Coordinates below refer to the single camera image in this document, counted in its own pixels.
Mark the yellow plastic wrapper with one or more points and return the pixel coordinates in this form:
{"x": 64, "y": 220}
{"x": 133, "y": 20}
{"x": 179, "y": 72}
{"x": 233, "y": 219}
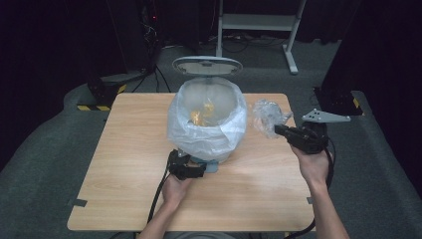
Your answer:
{"x": 198, "y": 116}

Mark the person's right hand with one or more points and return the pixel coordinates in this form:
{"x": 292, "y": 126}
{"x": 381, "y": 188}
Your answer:
{"x": 313, "y": 167}

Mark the black striped stand base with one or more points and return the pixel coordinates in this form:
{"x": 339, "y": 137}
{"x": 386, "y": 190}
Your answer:
{"x": 338, "y": 103}
{"x": 103, "y": 94}

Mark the person's grey clothing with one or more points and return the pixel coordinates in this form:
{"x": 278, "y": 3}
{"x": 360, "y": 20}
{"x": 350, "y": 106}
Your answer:
{"x": 199, "y": 236}

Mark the grey metal stand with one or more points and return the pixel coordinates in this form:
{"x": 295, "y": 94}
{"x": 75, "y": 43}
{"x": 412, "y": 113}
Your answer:
{"x": 255, "y": 22}

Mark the white grey pedal trash can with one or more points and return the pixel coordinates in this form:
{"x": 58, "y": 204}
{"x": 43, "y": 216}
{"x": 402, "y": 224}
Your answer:
{"x": 207, "y": 65}

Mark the person's left hand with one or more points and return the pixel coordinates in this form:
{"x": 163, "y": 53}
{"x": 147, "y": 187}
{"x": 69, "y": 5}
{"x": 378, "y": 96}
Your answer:
{"x": 175, "y": 191}

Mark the grey tape piece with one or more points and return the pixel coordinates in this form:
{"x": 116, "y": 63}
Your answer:
{"x": 78, "y": 202}
{"x": 310, "y": 200}

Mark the clear plastic wrapper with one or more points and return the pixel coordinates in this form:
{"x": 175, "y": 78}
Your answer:
{"x": 267, "y": 116}

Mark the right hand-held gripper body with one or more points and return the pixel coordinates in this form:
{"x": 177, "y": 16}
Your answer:
{"x": 312, "y": 137}

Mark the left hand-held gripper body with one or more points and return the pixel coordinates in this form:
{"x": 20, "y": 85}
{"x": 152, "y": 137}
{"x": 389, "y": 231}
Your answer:
{"x": 175, "y": 161}

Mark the white plastic liner bag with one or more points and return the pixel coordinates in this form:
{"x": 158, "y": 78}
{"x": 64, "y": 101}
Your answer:
{"x": 202, "y": 139}

